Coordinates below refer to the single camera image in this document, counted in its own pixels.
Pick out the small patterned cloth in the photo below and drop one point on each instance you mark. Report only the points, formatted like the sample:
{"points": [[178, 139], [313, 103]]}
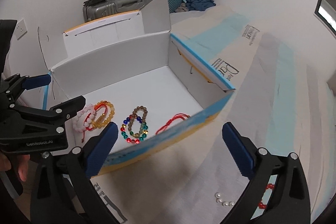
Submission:
{"points": [[182, 8]]}

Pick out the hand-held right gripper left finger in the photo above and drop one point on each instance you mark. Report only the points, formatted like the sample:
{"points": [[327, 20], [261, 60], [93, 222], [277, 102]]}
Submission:
{"points": [[102, 153]]}

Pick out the striped bed sheet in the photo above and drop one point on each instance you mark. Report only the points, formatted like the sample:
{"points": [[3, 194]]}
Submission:
{"points": [[262, 108]]}

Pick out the blue clothes pile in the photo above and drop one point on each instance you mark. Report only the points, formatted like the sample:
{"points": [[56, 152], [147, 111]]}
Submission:
{"points": [[199, 1]]}

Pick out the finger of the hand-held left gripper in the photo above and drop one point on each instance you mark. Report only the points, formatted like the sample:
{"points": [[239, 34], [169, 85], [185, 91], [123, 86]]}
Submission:
{"points": [[36, 81], [68, 106]]}

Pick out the person's left hand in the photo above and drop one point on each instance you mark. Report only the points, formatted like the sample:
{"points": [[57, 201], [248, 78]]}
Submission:
{"points": [[23, 169]]}

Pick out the white wall socket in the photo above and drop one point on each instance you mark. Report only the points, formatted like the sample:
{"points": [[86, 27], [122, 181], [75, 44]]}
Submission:
{"points": [[21, 28]]}

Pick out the pearl bead strand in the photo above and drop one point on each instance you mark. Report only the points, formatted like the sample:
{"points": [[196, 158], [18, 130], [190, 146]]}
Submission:
{"points": [[225, 203]]}

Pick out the dark framed window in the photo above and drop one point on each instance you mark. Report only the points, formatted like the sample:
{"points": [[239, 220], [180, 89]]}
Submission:
{"points": [[328, 11]]}

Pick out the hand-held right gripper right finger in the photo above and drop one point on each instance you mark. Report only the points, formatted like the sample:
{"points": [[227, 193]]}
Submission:
{"points": [[239, 153]]}

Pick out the silver suitcase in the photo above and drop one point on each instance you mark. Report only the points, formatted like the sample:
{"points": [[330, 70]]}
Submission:
{"points": [[118, 5]]}

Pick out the blue and yellow cardboard box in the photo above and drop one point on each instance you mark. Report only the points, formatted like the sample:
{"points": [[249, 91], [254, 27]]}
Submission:
{"points": [[131, 87]]}

